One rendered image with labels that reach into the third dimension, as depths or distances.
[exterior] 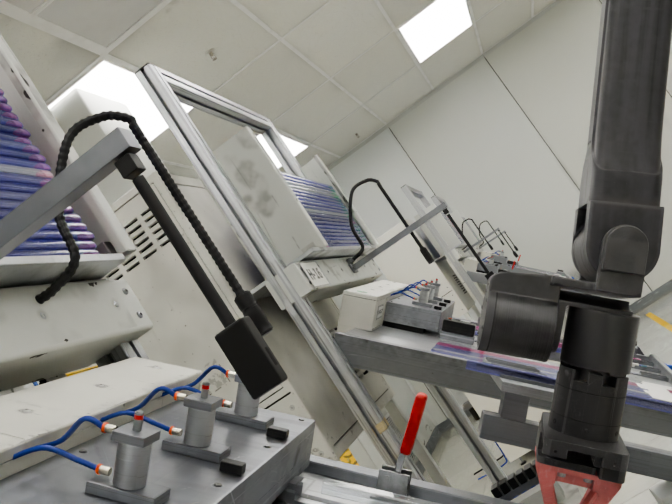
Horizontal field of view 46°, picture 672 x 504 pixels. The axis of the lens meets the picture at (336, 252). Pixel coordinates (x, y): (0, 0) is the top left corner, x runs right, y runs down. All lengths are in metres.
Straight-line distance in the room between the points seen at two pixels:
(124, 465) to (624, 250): 0.40
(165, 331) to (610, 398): 1.20
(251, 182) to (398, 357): 0.51
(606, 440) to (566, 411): 0.04
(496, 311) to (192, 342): 1.12
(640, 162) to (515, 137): 7.57
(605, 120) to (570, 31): 7.76
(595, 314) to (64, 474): 0.42
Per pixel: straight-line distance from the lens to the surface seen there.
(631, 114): 0.70
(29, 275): 0.77
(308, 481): 0.81
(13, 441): 0.59
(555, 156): 8.24
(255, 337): 0.46
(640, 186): 0.68
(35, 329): 0.76
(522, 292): 0.67
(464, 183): 8.23
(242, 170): 1.77
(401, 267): 5.16
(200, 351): 1.70
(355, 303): 1.78
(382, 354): 1.58
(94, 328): 0.83
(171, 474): 0.61
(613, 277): 0.66
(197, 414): 0.64
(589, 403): 0.68
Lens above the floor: 1.16
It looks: 7 degrees up
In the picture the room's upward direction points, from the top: 33 degrees counter-clockwise
